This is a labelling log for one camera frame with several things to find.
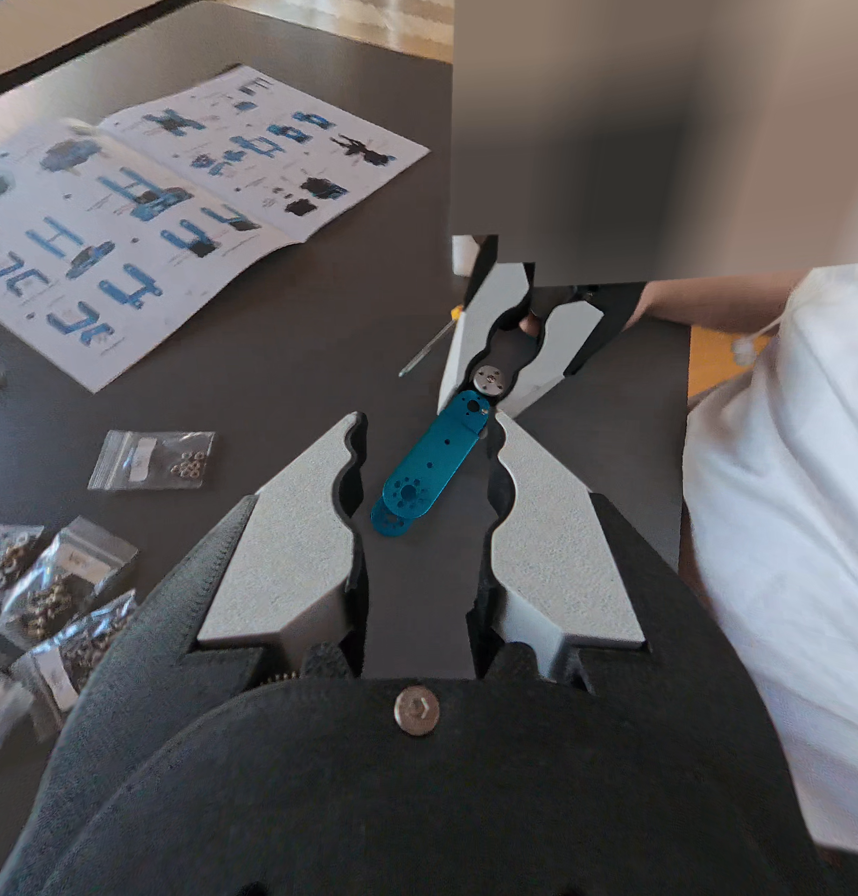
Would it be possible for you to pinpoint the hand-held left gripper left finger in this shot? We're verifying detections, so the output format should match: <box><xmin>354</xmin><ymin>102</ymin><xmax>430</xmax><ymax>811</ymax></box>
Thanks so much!
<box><xmin>197</xmin><ymin>411</ymin><xmax>370</xmax><ymax>652</ymax></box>

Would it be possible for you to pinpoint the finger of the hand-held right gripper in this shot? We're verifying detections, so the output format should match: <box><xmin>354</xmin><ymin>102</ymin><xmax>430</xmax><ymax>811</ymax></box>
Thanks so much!
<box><xmin>495</xmin><ymin>301</ymin><xmax>606</xmax><ymax>420</ymax></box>
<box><xmin>437</xmin><ymin>260</ymin><xmax>535</xmax><ymax>415</ymax></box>

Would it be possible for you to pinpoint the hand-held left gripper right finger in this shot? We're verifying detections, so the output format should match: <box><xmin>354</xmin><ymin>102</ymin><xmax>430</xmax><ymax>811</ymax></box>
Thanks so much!
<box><xmin>467</xmin><ymin>412</ymin><xmax>647</xmax><ymax>683</ymax></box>

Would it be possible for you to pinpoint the blue metal bracket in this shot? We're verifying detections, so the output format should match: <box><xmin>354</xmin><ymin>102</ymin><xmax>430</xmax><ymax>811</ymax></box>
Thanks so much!
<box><xmin>370</xmin><ymin>391</ymin><xmax>493</xmax><ymax>539</ymax></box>

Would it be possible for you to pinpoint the person's right forearm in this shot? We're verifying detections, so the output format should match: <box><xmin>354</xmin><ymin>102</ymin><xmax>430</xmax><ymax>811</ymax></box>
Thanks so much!
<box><xmin>628</xmin><ymin>269</ymin><xmax>811</xmax><ymax>333</ymax></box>

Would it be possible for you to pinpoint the dark desk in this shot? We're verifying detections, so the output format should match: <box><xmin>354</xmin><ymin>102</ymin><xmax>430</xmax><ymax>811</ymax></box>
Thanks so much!
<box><xmin>0</xmin><ymin>0</ymin><xmax>692</xmax><ymax>778</ymax></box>

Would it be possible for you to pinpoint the clear bag of nuts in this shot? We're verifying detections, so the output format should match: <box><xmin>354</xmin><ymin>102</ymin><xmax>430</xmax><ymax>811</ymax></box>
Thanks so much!
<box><xmin>87</xmin><ymin>428</ymin><xmax>216</xmax><ymax>491</ymax></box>

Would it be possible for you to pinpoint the person in white shirt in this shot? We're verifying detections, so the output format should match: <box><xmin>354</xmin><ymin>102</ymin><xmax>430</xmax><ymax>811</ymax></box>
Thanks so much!
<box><xmin>681</xmin><ymin>260</ymin><xmax>858</xmax><ymax>858</ymax></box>

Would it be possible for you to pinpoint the assembly instruction booklet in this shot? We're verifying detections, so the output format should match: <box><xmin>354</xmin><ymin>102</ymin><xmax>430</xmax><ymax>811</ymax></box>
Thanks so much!
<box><xmin>0</xmin><ymin>64</ymin><xmax>431</xmax><ymax>394</ymax></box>

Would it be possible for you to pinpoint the yellow handled screwdriver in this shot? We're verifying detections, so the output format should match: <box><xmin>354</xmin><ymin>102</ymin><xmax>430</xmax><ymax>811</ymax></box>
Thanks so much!
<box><xmin>399</xmin><ymin>302</ymin><xmax>466</xmax><ymax>379</ymax></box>

